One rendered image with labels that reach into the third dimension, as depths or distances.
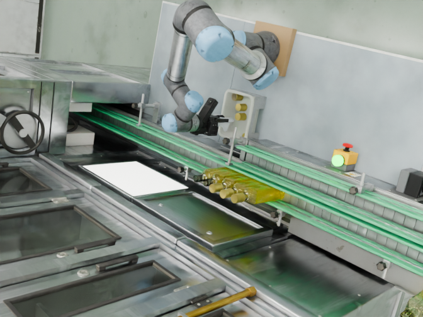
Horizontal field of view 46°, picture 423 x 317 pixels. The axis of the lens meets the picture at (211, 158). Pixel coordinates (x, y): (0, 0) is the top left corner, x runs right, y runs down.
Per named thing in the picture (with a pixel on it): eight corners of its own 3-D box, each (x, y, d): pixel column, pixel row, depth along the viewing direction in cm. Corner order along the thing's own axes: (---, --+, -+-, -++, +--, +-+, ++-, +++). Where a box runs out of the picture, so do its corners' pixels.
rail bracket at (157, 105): (161, 124, 268) (127, 125, 251) (166, 94, 263) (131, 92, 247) (167, 126, 264) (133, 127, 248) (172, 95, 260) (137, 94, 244)
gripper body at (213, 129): (206, 131, 220) (186, 131, 211) (209, 112, 217) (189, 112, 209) (218, 135, 215) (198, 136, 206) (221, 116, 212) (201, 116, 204)
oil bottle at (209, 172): (232, 177, 221) (197, 182, 206) (234, 165, 220) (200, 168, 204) (242, 181, 217) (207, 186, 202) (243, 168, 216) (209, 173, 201)
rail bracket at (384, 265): (388, 270, 173) (370, 278, 164) (393, 251, 171) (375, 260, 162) (399, 275, 171) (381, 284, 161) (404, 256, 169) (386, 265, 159)
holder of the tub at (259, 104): (228, 145, 239) (217, 146, 234) (238, 88, 232) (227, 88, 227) (255, 155, 228) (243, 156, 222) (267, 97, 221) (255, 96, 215)
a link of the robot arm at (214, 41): (266, 50, 205) (201, -1, 157) (286, 77, 199) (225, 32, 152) (244, 70, 209) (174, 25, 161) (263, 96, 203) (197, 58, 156)
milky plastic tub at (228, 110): (229, 134, 238) (216, 135, 231) (238, 88, 232) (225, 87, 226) (256, 144, 226) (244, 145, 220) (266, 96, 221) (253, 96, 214)
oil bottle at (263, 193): (273, 194, 206) (239, 200, 191) (276, 181, 204) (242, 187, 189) (284, 199, 202) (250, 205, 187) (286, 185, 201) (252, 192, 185)
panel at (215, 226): (136, 165, 254) (76, 170, 229) (136, 159, 253) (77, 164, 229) (272, 236, 195) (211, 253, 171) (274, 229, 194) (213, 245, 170)
